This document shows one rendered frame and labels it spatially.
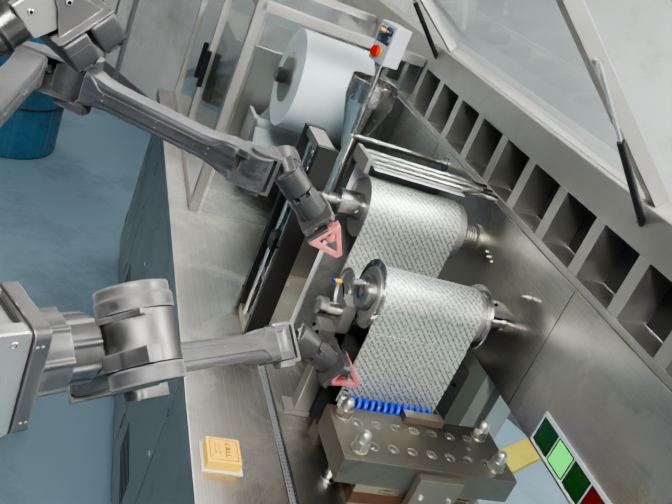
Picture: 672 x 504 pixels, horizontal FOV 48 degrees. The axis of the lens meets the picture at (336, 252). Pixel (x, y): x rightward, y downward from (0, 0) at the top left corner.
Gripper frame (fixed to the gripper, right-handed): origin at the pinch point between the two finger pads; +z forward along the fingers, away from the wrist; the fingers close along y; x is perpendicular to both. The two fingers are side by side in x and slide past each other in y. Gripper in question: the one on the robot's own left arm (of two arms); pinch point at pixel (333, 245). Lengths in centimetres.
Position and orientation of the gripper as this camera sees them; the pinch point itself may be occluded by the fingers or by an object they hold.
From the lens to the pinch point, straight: 151.6
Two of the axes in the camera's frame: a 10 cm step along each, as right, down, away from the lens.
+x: 8.6, -5.0, -0.7
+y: 2.2, 4.9, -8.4
